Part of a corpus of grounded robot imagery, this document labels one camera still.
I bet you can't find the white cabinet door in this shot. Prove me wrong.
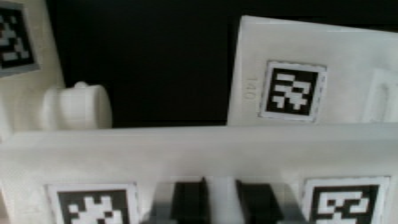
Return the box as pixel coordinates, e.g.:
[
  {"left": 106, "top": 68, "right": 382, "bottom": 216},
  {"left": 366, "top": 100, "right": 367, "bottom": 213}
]
[
  {"left": 0, "top": 123, "right": 398, "bottom": 224},
  {"left": 227, "top": 15, "right": 398, "bottom": 126}
]

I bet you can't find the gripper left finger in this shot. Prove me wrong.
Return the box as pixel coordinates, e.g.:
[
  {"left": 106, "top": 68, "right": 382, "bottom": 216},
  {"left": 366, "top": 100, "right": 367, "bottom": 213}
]
[{"left": 149, "top": 179, "right": 209, "bottom": 224}]

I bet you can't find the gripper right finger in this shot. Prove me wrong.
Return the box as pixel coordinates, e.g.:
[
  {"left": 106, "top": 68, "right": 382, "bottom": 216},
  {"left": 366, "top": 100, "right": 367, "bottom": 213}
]
[{"left": 236, "top": 181, "right": 284, "bottom": 224}]

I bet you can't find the white cabinet body box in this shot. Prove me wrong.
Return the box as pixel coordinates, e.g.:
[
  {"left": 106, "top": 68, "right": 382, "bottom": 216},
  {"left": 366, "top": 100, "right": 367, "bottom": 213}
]
[{"left": 0, "top": 0, "right": 112, "bottom": 142}]

